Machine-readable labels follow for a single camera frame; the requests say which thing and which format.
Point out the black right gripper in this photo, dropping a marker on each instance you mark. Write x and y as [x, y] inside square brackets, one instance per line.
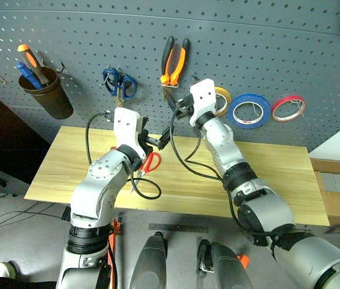
[184, 108]

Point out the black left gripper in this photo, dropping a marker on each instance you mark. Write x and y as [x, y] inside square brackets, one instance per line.
[146, 144]

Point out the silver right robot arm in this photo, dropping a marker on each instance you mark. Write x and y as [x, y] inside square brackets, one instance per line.
[260, 207]

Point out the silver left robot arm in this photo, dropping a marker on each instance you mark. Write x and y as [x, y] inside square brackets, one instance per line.
[97, 192]

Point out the yellow tape roll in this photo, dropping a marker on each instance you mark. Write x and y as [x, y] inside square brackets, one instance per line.
[225, 99]

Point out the blue tape roll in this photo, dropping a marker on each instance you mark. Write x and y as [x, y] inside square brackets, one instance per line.
[263, 103]

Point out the grey perforated pegboard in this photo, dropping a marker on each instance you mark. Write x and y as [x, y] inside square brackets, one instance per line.
[248, 45]

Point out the red tape roll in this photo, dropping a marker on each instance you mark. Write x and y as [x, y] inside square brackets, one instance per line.
[281, 105]

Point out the orange and black pliers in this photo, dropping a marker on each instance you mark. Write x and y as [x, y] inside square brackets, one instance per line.
[172, 69]

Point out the black flat bar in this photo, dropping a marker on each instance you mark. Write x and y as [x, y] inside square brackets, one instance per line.
[175, 228]

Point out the orange table clamp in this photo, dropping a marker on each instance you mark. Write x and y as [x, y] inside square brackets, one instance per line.
[116, 228]
[243, 260]

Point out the brown plastic cup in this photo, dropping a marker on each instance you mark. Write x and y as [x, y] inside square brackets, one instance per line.
[52, 96]

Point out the orange and black screwdriver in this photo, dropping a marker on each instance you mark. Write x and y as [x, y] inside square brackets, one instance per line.
[31, 60]

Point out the dark rounded robot shell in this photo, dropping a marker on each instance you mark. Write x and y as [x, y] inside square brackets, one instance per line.
[230, 268]

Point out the cardboard box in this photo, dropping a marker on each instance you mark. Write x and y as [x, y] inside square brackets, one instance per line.
[338, 195]

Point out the white round floor object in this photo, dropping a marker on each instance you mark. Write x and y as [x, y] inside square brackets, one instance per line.
[4, 269]

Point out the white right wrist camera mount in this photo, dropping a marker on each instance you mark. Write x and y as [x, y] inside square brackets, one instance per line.
[202, 99]

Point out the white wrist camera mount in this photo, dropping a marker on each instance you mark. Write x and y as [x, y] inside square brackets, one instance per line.
[126, 129]
[202, 99]

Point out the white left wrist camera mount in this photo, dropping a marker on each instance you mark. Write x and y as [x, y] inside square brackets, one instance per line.
[126, 129]

